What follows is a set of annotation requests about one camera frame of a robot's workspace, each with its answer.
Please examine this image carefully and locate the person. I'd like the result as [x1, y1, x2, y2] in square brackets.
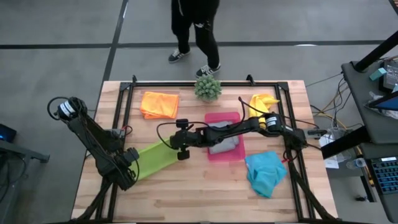
[167, 0, 222, 79]

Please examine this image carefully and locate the backlit keyboard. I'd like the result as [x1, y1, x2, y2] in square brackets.
[369, 156, 398, 196]

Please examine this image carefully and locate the black support beam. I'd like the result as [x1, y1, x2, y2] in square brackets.
[320, 125, 371, 160]

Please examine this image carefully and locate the black aluminium table frame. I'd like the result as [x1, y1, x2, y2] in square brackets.
[70, 74, 339, 223]

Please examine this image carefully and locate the yellow microfiber towel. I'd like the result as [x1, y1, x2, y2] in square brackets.
[248, 93, 281, 129]

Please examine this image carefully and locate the black right camera cable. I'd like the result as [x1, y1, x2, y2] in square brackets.
[156, 121, 177, 151]

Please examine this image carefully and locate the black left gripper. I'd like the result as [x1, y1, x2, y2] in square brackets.
[98, 155, 140, 192]

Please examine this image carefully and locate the pink plastic bin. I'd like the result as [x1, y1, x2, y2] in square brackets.
[203, 111, 247, 163]

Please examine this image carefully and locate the black electronic box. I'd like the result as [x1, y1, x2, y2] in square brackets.
[382, 60, 398, 91]

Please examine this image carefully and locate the workbench with grey legs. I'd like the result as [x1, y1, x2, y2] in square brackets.
[0, 139, 51, 164]

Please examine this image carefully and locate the laptop with blue screen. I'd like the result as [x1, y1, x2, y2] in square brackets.
[363, 91, 398, 112]

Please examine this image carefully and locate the teal box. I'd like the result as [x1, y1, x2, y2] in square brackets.
[369, 67, 388, 82]

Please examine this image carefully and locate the clear plastic bottle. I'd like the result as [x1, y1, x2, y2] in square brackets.
[345, 157, 368, 170]

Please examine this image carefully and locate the potted succulent plant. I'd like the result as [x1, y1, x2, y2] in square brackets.
[193, 74, 223, 103]

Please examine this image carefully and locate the green microfiber towel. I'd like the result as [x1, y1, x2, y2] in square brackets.
[129, 138, 180, 182]

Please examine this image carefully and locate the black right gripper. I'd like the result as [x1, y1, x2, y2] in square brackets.
[169, 127, 206, 161]

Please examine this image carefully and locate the black computer tower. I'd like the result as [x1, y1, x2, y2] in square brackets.
[0, 123, 17, 144]

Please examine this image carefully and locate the grey microfiber towel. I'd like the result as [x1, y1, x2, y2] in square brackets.
[207, 120, 241, 156]

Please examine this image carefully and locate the black diagonal post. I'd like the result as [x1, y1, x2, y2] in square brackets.
[354, 30, 398, 73]

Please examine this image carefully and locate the orange microfiber towel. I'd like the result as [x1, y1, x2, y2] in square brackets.
[139, 90, 180, 121]

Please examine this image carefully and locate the white paper sheet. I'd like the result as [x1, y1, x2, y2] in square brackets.
[318, 133, 340, 170]

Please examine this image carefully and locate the dark grey desk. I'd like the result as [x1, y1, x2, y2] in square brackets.
[340, 60, 398, 146]
[359, 142, 398, 223]

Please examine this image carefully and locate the blue microfiber towel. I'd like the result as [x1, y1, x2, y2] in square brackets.
[244, 150, 289, 199]

